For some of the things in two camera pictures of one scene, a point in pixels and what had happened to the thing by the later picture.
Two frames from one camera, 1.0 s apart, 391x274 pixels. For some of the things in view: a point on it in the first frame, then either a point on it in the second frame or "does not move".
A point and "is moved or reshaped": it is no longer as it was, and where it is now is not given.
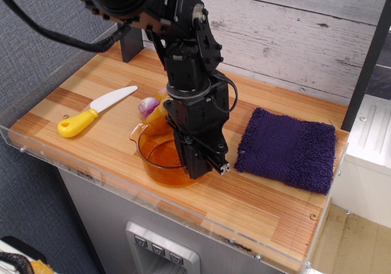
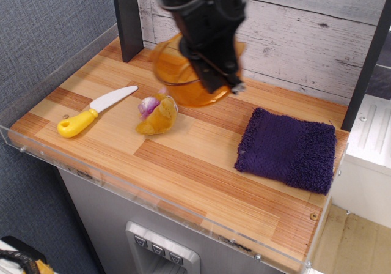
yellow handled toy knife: x=74 y=126 does not move
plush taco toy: x=151 y=108 does not move
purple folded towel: x=299 y=153 does not move
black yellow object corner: x=22 y=265 does not move
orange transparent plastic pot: x=160 y=153 is moved or reshaped
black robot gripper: x=203 y=118 -> x=209 y=32
